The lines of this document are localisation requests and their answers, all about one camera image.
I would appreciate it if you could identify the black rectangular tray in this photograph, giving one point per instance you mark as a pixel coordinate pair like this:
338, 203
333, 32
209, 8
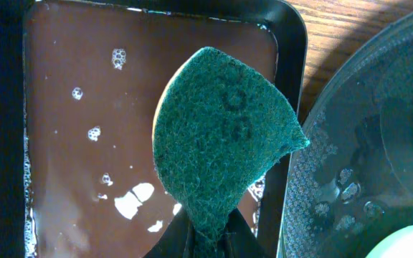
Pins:
79, 85

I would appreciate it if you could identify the light blue plate front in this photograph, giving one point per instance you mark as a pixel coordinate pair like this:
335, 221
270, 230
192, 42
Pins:
396, 245

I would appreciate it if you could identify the black round tray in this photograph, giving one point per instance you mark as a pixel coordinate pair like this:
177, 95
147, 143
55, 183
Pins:
353, 185

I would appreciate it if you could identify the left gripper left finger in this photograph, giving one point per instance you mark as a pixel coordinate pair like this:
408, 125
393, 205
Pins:
177, 241

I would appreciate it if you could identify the green yellow sponge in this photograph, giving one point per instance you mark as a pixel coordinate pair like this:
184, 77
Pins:
219, 126

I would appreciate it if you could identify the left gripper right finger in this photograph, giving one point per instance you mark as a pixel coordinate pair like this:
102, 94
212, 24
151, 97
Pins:
238, 241

